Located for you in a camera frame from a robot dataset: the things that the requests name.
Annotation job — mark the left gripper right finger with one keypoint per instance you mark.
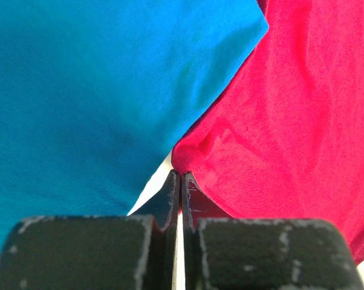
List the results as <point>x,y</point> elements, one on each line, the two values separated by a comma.
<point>221,252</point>

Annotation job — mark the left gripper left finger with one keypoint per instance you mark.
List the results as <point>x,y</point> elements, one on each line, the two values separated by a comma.
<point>96,252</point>

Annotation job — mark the red polo shirt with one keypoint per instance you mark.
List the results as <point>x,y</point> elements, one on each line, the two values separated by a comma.
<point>286,138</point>

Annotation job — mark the folded blue t shirt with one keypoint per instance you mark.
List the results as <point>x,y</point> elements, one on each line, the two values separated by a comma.
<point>95,94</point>

